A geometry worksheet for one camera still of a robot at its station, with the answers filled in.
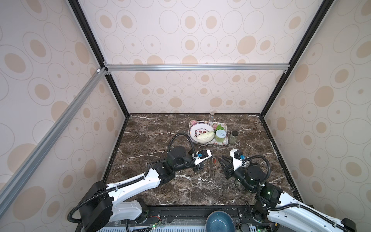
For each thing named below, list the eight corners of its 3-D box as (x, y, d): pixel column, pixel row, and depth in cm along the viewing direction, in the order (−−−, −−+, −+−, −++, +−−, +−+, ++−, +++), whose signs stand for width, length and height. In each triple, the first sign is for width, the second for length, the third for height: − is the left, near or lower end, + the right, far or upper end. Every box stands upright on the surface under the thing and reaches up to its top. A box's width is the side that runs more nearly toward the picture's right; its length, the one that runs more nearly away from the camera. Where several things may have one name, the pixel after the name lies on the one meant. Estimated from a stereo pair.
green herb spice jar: (229, 143, 104) (232, 136, 97) (229, 137, 107) (232, 130, 100) (234, 144, 103) (237, 136, 96) (234, 138, 106) (237, 130, 99)
